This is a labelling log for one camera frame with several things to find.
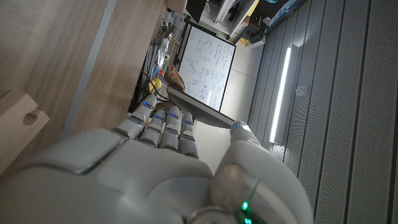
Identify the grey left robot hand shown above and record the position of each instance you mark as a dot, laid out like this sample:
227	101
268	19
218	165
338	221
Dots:
124	180

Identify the yellow ball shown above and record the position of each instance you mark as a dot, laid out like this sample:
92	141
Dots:
156	84

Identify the computer monitor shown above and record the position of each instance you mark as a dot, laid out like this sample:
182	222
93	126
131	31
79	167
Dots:
202	110

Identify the light wooden block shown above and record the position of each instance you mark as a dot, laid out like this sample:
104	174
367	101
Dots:
15	130

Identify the whiteboard with writing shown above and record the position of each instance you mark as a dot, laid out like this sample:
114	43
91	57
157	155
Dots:
206	65

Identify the ceiling light strip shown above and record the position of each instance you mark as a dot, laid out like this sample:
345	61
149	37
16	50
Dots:
280	93

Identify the white shelf unit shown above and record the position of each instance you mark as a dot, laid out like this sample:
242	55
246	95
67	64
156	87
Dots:
227	14

